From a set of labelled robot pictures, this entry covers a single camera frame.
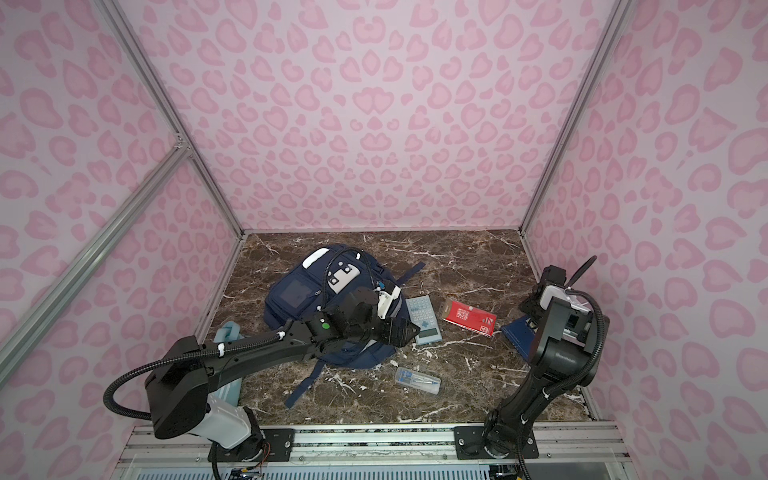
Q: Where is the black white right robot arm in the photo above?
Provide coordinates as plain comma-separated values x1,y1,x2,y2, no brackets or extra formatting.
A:
453,255,609,460

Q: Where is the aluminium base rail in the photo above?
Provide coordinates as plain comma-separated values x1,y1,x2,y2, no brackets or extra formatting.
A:
111,421,638,479

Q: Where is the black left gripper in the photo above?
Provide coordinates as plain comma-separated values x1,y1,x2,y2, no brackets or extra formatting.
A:
348,312,424,346

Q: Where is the right aluminium corner post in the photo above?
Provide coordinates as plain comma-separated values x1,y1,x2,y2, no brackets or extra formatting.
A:
518,0,634,235

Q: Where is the grey blue calculator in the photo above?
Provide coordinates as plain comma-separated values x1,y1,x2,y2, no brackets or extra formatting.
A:
406,295,443,345

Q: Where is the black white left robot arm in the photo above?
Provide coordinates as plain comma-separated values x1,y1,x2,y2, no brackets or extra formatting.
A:
145,287,420,462

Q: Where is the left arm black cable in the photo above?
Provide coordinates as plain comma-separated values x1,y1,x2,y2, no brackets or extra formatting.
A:
101,245,385,421

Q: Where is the navy blue student backpack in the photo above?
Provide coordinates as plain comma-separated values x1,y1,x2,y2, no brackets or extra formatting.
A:
264,244,425,409

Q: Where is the diagonal aluminium frame bar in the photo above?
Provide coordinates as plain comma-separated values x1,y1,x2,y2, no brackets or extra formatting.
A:
1,141,188,385

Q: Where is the light blue pencil pouch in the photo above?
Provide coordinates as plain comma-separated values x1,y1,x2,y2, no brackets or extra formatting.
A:
212,320,244,409

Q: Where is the clear plastic pen case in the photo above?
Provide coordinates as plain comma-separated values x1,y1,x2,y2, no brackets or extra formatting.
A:
395,367,441,395

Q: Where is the aluminium corner frame post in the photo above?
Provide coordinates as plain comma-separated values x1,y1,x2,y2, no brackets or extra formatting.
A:
93,0,246,240

